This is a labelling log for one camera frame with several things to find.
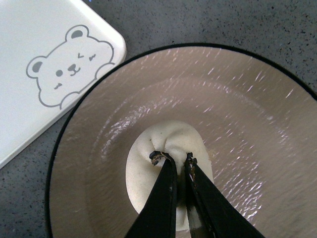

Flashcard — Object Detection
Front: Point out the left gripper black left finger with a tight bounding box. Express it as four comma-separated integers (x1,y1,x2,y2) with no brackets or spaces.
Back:
126,151,177,238

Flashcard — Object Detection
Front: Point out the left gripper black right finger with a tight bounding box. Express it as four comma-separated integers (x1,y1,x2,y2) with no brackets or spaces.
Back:
184,152,263,238

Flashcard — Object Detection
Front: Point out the white steamed bun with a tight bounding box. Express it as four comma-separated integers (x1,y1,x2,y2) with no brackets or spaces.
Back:
126,124,214,232

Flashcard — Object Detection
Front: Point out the beige plate black rim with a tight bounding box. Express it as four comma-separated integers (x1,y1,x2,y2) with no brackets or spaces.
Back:
47,45,317,238

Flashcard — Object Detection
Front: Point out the white bear print tray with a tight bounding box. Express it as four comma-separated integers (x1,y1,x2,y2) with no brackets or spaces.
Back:
0,0,126,166

